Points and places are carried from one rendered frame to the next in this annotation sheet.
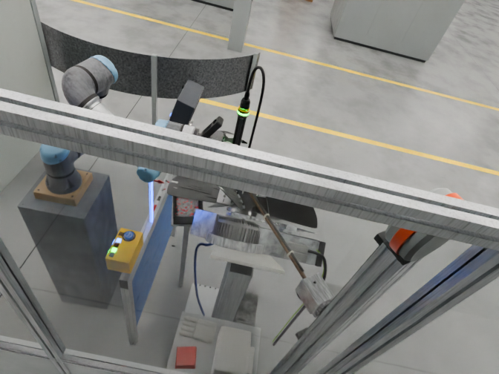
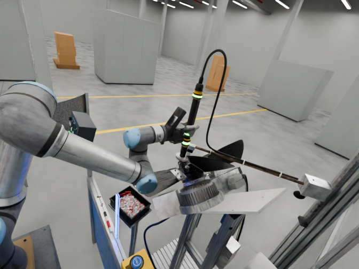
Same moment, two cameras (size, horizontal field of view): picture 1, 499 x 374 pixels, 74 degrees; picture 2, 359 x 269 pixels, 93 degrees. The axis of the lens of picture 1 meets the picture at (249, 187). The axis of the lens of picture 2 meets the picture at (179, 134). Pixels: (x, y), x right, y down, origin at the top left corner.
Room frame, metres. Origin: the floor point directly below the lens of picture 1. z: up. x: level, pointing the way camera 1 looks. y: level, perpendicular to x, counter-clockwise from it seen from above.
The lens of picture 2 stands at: (0.46, 0.61, 1.85)
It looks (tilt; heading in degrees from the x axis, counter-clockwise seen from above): 28 degrees down; 322
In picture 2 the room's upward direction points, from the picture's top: 12 degrees clockwise
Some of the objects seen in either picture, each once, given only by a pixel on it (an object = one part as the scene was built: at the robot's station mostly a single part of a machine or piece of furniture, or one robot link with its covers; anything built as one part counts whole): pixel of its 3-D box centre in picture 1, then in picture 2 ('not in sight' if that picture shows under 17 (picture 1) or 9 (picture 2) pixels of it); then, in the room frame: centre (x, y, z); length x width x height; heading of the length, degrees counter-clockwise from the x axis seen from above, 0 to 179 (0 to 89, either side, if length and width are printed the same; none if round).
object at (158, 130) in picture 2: (188, 135); (156, 134); (1.02, 0.29, 1.49); 0.08 x 0.05 x 0.08; 4
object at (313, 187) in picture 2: not in sight; (315, 187); (0.55, -0.30, 1.39); 0.10 x 0.07 x 0.08; 39
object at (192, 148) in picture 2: not in sight; (185, 150); (1.03, 0.09, 1.35); 0.09 x 0.07 x 0.10; 39
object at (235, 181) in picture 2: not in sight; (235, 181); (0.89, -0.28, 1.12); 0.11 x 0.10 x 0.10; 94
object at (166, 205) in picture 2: not in sight; (168, 204); (1.00, 0.15, 0.98); 0.20 x 0.16 x 0.20; 4
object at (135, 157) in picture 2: not in sight; (138, 159); (1.00, 0.37, 1.38); 0.11 x 0.08 x 0.11; 171
